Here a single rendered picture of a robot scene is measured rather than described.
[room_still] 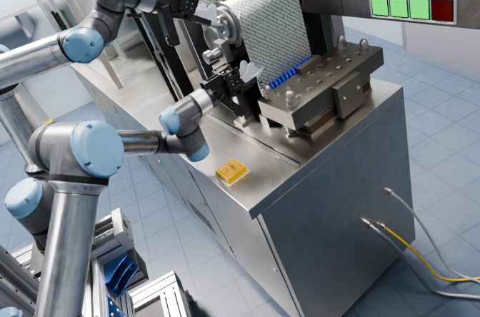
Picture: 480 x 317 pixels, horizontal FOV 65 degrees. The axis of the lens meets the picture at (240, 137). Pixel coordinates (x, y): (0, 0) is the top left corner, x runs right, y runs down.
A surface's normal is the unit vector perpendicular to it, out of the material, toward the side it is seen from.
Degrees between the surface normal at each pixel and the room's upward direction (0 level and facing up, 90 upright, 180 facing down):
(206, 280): 0
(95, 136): 86
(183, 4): 90
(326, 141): 0
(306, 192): 90
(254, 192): 0
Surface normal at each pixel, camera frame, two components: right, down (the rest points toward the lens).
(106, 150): 0.88, -0.13
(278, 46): 0.56, 0.32
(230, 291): -0.31, -0.77
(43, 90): 0.36, 0.44
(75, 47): -0.02, 0.59
